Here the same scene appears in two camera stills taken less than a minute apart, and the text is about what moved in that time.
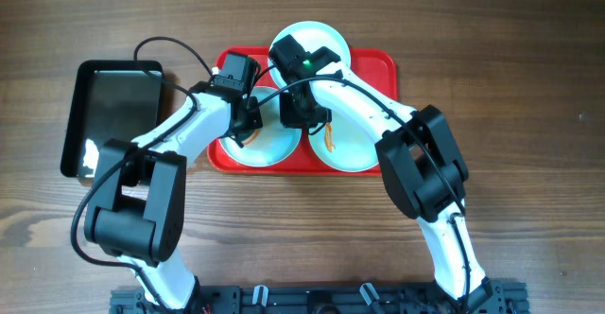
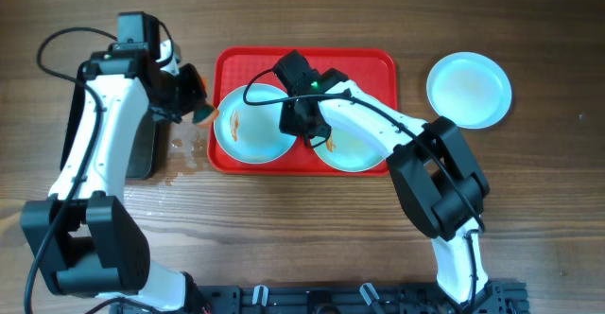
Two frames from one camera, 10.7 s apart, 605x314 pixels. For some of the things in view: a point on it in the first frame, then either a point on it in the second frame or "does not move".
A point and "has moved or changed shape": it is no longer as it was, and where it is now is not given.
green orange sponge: [253, 137] has moved or changed shape
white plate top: [313, 35] to [470, 90]
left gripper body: [247, 121] to [192, 89]
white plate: [273, 143] does not move
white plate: [354, 148] does not move
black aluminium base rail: [330, 299] does not move
